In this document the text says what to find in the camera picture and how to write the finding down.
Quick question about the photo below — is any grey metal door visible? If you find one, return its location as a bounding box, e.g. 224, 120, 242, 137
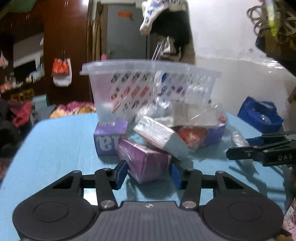
106, 4, 147, 59

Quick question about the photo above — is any white grey rectangular box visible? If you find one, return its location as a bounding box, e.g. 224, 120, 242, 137
133, 116, 190, 160

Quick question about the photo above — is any teal small box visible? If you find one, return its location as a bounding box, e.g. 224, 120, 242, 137
33, 94, 48, 121

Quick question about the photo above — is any coiled grey cable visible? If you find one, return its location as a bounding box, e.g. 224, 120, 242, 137
246, 4, 296, 38

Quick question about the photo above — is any yellow orange cloth pile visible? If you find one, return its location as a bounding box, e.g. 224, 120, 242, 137
50, 101, 96, 118

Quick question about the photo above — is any red round package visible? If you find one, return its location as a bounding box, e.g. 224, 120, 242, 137
177, 126, 208, 150

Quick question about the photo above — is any dark red wooden wardrobe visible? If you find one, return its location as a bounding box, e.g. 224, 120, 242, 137
1, 1, 92, 104

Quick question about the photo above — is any blue plastic bag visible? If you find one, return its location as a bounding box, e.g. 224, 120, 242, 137
237, 96, 283, 134

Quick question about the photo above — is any red white plastic bag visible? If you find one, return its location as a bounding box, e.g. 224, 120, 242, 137
52, 58, 72, 87

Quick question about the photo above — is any yellow green lanyard strap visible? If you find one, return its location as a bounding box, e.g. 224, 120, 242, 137
265, 0, 282, 37

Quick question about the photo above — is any translucent plastic basket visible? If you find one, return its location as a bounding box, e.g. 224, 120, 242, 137
80, 59, 221, 121

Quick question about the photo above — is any light blue table cloth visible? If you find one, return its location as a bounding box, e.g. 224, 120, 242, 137
1, 114, 293, 240

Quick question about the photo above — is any black hanging garment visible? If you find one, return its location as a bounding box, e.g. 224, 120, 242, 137
150, 9, 191, 62

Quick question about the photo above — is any purple white lettered box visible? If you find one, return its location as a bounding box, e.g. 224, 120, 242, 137
93, 120, 128, 157

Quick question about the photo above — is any grey rectangular packet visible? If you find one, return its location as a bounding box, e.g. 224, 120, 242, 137
172, 102, 223, 128

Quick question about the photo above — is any white jacket with blue letters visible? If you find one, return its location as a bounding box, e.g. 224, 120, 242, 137
139, 0, 187, 35

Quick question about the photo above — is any red clothing pile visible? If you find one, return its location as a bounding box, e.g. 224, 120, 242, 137
9, 101, 33, 128

